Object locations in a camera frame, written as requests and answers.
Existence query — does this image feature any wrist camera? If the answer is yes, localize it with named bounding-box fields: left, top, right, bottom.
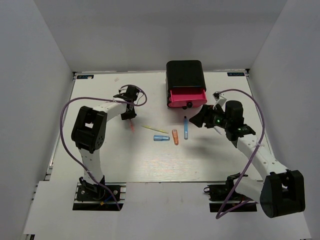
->
left=212, top=91, right=227, bottom=109
left=118, top=85, right=128, bottom=95

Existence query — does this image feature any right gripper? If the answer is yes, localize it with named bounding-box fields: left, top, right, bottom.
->
left=189, top=104, right=231, bottom=130

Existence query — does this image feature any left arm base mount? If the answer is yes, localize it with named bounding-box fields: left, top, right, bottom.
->
left=72, top=183, right=126, bottom=212

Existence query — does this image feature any corner label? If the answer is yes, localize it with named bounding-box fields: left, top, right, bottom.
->
left=227, top=72, right=246, bottom=77
left=76, top=74, right=94, bottom=79

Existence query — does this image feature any blue utility knife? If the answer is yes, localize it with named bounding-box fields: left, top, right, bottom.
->
left=183, top=116, right=189, bottom=140

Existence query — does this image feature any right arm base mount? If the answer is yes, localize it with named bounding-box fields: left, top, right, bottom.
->
left=203, top=184, right=257, bottom=213

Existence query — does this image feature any black drawer cabinet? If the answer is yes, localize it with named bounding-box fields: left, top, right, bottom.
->
left=165, top=60, right=207, bottom=106

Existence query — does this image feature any pink bottom drawer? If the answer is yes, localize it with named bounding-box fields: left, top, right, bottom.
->
left=168, top=103, right=188, bottom=110

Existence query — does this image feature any right corner label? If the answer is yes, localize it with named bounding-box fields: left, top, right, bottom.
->
left=227, top=72, right=246, bottom=77

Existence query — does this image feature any orange correction tape case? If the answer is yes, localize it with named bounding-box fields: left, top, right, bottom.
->
left=171, top=129, right=179, bottom=146

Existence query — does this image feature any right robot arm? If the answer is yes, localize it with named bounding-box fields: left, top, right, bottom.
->
left=189, top=100, right=306, bottom=218

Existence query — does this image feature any blue correction tape case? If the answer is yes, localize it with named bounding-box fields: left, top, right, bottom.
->
left=153, top=135, right=170, bottom=142

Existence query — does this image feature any left corner label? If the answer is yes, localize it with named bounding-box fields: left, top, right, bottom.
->
left=76, top=74, right=94, bottom=79

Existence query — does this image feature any pink middle drawer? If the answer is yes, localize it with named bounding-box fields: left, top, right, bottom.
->
left=168, top=101, right=187, bottom=108

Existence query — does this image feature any yellow highlighter pen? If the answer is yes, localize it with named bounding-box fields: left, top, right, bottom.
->
left=141, top=125, right=169, bottom=134

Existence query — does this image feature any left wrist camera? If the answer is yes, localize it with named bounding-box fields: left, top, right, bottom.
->
left=118, top=85, right=128, bottom=95

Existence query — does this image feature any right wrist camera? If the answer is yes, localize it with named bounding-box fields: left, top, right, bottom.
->
left=212, top=91, right=227, bottom=109

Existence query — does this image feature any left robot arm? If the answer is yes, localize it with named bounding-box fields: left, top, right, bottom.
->
left=71, top=84, right=145, bottom=200

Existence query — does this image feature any red pen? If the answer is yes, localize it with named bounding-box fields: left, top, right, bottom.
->
left=128, top=119, right=135, bottom=133

